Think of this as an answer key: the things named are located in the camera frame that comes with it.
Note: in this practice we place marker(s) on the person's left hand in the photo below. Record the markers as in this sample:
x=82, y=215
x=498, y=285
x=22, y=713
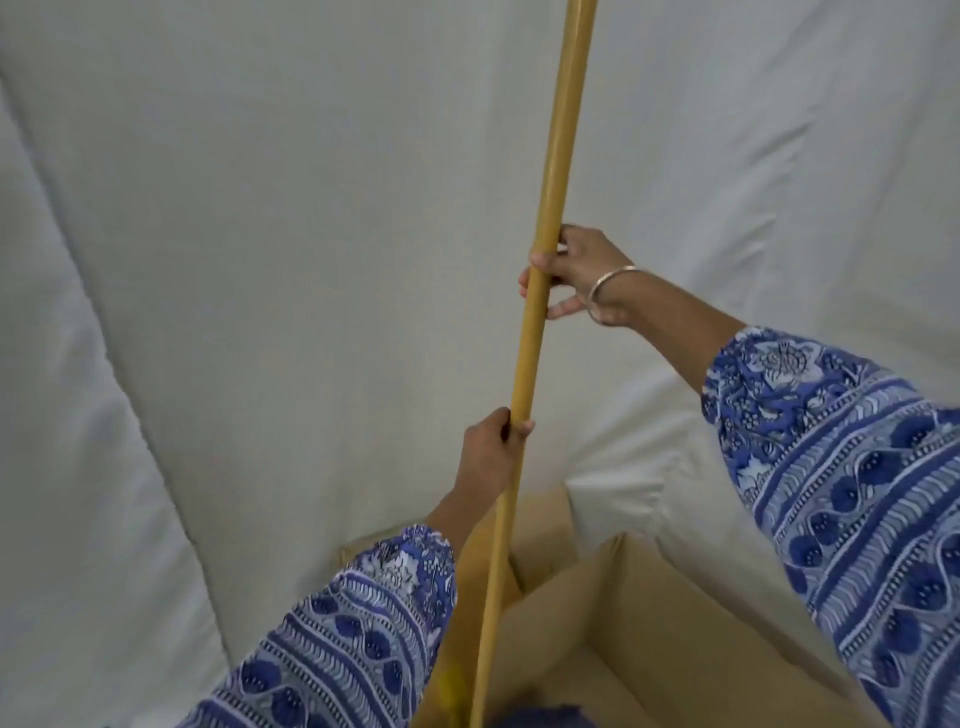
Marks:
x=484, y=461

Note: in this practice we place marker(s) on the person's right forearm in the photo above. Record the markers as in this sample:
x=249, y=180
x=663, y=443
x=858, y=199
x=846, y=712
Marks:
x=825, y=480

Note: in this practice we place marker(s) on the silver metal bangle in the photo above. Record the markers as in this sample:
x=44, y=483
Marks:
x=600, y=289

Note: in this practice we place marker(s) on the person's right fingers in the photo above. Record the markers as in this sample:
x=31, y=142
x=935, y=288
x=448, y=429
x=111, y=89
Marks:
x=559, y=266

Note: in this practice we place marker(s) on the white fabric backdrop sheet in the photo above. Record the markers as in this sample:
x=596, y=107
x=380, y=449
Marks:
x=262, y=262

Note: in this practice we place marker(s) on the long tan wooden pole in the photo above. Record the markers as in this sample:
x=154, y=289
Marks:
x=546, y=225

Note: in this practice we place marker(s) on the person's left forearm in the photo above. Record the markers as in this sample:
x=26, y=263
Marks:
x=360, y=637

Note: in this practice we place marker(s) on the brown cardboard box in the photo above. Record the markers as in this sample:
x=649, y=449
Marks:
x=660, y=630

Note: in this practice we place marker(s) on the person's left thumb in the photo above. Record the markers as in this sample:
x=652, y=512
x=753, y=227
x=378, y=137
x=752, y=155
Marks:
x=501, y=426

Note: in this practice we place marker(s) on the person's right hand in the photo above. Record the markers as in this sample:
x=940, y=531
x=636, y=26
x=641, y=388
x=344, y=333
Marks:
x=592, y=262

